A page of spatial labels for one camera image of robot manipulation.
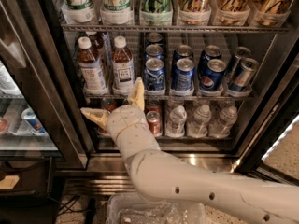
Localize front pepsi logo can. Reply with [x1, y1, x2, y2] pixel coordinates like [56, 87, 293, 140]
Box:
[200, 59, 226, 91]

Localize right open fridge door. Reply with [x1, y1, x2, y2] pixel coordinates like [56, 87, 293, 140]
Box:
[235, 55, 299, 185]

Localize upper wire shelf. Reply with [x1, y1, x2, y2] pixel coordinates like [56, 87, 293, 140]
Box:
[61, 24, 292, 34]

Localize front blue pepsi can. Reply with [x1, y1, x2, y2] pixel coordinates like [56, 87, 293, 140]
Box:
[171, 58, 195, 91]

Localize white green tall can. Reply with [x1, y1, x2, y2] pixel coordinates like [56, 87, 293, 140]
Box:
[64, 0, 94, 23]

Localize tea bottle white label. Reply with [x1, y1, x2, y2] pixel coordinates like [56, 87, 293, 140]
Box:
[111, 35, 137, 95]

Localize front right orange can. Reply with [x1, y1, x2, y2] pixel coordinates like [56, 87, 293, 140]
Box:
[146, 111, 162, 136]

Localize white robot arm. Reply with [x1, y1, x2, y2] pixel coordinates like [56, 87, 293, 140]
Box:
[81, 78, 299, 224]

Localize rear tea bottle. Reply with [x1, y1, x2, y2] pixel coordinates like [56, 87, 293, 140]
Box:
[86, 31, 112, 67]

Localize rear left orange can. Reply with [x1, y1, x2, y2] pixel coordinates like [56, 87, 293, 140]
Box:
[101, 98, 117, 112]

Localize middle wire shelf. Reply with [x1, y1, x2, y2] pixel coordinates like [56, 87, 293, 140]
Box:
[85, 93, 254, 101]

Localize pepsi logo can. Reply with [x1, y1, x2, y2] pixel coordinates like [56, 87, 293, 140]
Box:
[199, 45, 221, 66]
[200, 59, 226, 91]

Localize black cable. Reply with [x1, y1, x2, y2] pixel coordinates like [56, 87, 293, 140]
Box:
[55, 194, 96, 224]

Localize middle clear water bottle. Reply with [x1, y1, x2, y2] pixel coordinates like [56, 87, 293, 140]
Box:
[187, 105, 211, 138]

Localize gold tall can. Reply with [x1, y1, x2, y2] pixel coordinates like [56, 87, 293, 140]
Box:
[212, 0, 250, 26]
[178, 0, 209, 25]
[248, 0, 292, 27]

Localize white orange tall can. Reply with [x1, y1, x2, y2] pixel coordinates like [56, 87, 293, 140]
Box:
[101, 0, 132, 25]

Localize wire shelf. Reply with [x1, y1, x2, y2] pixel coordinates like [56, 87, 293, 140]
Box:
[61, 24, 292, 34]
[85, 93, 254, 101]

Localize front blue patterned can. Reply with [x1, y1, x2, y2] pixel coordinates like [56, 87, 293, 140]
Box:
[144, 58, 164, 91]

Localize gold tall can middle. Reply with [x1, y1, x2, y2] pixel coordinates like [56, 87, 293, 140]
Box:
[212, 0, 250, 26]

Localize left glass fridge door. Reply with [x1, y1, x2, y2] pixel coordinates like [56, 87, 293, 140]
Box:
[0, 0, 91, 170]

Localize clear water bottle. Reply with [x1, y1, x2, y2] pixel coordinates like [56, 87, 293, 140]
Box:
[208, 105, 237, 139]
[187, 105, 211, 138]
[165, 105, 187, 137]

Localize clear plastic bin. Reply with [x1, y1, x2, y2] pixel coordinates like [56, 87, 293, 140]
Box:
[105, 192, 207, 224]

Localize left front tea bottle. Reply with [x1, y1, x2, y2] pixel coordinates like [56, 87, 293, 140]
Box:
[78, 36, 107, 95]

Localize rear pepsi logo can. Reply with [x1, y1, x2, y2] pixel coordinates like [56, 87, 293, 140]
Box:
[199, 45, 221, 66]

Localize gold tall can left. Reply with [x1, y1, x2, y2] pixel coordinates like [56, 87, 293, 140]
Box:
[178, 0, 209, 25]

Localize silver blue can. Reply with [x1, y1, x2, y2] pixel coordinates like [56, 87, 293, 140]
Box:
[226, 47, 251, 81]
[228, 58, 259, 92]

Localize rear dark can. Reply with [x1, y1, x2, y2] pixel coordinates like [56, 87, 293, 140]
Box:
[145, 32, 164, 46]

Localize rear blue pepsi can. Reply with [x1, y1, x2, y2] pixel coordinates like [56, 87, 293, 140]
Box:
[173, 44, 193, 63]

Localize gold tall can right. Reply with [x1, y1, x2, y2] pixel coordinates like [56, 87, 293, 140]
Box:
[248, 0, 292, 27]

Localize left clear water bottle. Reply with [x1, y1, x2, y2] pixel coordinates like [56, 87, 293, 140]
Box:
[165, 105, 187, 137]

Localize rear silver blue can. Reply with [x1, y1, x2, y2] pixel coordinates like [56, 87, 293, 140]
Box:
[226, 47, 251, 81]

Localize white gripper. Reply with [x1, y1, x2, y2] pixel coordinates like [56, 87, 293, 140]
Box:
[80, 77, 154, 141]

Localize right clear water bottle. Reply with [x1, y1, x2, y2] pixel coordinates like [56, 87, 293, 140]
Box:
[208, 105, 237, 139]

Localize blue patterned can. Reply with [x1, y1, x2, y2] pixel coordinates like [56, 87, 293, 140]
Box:
[144, 58, 164, 91]
[145, 44, 164, 60]

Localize blue pepsi can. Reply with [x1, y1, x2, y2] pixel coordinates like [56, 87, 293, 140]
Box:
[173, 44, 193, 63]
[171, 58, 195, 91]

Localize rear right orange can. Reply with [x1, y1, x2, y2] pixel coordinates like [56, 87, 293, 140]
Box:
[146, 100, 161, 113]

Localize front silver blue can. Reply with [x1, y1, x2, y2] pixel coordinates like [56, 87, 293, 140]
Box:
[228, 58, 259, 92]

